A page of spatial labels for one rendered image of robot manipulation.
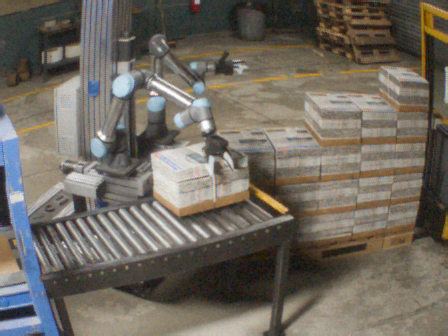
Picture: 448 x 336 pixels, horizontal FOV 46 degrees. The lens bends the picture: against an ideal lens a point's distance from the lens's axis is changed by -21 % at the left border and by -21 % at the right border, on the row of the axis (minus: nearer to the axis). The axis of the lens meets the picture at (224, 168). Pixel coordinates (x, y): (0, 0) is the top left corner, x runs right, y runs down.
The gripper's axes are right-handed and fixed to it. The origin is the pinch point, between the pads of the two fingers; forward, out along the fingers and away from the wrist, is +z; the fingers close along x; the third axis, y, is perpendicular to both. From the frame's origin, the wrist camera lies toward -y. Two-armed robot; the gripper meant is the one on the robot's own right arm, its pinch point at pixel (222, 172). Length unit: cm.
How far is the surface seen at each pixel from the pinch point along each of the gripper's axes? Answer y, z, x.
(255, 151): 57, -13, -52
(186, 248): -3.8, 28.7, 28.8
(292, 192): 65, 15, -73
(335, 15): 462, -261, -524
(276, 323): 33, 87, -23
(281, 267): 11, 52, -22
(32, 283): -29, 29, 113
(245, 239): -1.9, 31.9, -0.7
